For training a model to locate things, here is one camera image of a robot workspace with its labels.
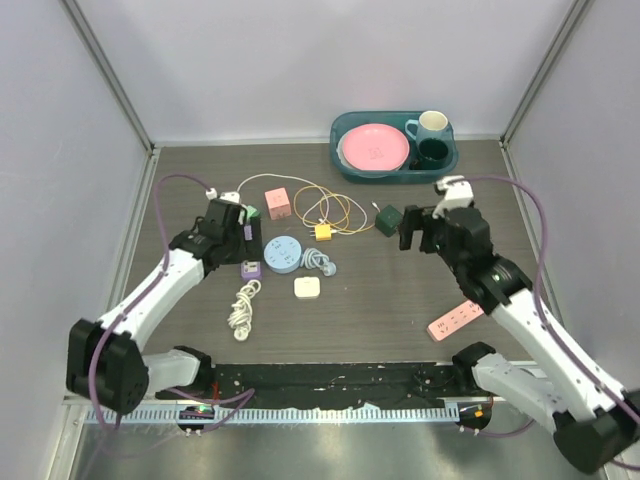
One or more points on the dark green cube socket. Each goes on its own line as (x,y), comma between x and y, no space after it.
(387,220)

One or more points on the dark green mug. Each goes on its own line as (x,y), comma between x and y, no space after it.
(432,154)

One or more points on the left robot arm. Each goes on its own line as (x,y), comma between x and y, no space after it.
(106,362)

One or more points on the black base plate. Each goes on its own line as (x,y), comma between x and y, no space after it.
(338,386)

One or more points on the pink plate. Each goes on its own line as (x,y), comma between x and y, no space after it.
(374,147)

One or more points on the white square charger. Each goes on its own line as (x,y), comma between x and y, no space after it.
(306,288)

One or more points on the round blue power strip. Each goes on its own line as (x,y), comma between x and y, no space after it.
(283,254)

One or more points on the yellow charger plug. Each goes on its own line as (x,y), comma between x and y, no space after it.
(322,232)

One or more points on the teal plastic bin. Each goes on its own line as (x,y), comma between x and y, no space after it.
(409,173)

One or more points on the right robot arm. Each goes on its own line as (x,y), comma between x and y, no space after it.
(591,416)

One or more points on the purple power strip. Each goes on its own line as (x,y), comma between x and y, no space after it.
(250,270)

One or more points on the slotted cable duct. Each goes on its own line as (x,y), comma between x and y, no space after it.
(184,413)

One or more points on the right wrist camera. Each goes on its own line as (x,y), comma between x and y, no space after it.
(455,191)

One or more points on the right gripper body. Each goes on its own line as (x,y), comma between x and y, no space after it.
(433,241)

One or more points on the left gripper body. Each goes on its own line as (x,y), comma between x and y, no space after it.
(235,243)

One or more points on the light blue mug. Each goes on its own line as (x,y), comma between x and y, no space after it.
(430,125)

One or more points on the green charger plug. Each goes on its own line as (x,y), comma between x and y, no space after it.
(251,211)

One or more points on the pink power strip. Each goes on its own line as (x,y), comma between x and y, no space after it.
(454,320)

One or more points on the pink cube socket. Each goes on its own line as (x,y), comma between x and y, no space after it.
(278,203)

